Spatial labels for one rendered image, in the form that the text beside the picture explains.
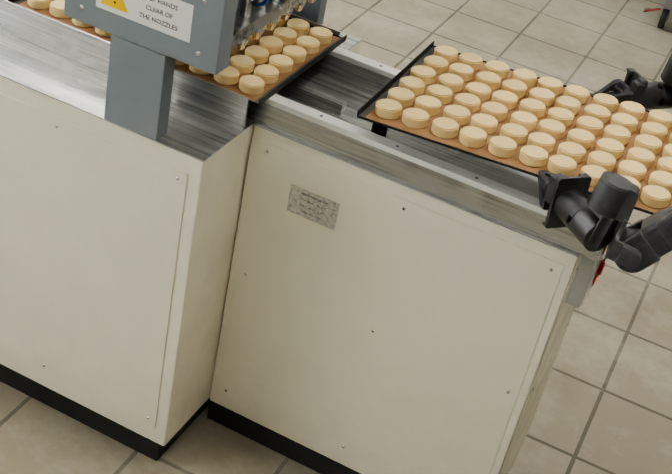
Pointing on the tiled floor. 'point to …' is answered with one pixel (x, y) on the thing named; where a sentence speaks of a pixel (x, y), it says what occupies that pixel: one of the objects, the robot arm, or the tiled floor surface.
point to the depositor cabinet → (112, 249)
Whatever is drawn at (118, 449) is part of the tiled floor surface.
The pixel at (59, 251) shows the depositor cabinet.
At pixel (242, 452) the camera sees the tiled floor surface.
